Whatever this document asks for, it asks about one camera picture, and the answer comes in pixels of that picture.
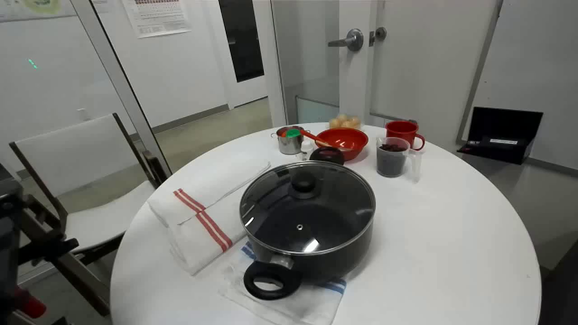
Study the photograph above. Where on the glass pot lid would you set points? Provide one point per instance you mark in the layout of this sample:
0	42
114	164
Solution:
307	206

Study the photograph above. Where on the black cooking pot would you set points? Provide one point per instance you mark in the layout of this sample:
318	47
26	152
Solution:
275	274

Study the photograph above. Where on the steel cup with items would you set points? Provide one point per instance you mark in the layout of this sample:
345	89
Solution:
289	139

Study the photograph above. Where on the red bowl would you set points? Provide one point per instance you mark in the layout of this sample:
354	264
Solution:
349	141

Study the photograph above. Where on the beige round food item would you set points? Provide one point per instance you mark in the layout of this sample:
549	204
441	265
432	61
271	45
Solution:
345	121

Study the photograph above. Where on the white towel red stripes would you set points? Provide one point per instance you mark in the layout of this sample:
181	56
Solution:
201	211

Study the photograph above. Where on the clear cup dark liquid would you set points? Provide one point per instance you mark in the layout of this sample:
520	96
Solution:
390	155

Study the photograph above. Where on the red mug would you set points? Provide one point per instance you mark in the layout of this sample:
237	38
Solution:
407	130

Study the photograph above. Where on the white chair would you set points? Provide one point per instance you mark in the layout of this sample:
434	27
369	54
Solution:
76	157

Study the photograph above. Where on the silver door handle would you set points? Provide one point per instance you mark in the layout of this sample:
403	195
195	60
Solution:
352	40

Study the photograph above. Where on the white wall notice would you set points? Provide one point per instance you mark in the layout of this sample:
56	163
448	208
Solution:
156	16

